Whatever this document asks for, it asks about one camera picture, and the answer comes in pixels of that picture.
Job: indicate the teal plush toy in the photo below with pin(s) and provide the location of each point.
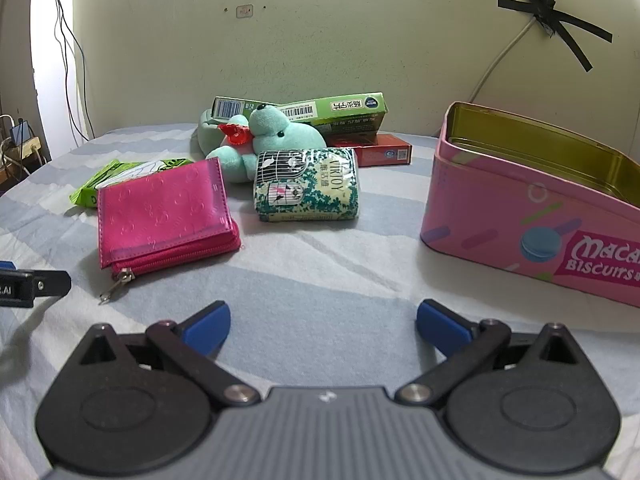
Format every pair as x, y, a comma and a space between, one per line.
280, 132

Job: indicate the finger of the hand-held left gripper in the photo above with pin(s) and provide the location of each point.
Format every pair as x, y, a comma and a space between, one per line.
6, 265
47, 284

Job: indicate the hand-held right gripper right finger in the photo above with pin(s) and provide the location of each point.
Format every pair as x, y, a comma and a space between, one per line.
442, 327

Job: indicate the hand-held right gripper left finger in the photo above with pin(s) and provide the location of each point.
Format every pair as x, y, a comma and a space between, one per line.
210, 327

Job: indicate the pink biscuit tin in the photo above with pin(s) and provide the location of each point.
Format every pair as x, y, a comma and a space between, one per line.
480, 220

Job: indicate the pink zip wallet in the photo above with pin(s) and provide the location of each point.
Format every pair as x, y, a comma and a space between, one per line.
165, 210

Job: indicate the green snack packet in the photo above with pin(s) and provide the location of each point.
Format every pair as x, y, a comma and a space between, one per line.
95, 185

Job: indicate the red box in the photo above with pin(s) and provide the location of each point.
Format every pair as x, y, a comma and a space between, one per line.
385, 152

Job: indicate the small white wall sticker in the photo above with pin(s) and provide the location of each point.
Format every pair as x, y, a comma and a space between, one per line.
244, 11

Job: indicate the green patterned tissue pack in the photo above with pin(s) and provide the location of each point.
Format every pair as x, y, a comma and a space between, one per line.
310, 185

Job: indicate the long green box blue logo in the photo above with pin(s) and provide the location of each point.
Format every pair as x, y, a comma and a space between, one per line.
340, 105

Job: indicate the black tape cross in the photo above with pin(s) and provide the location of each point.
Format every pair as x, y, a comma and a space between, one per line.
542, 7

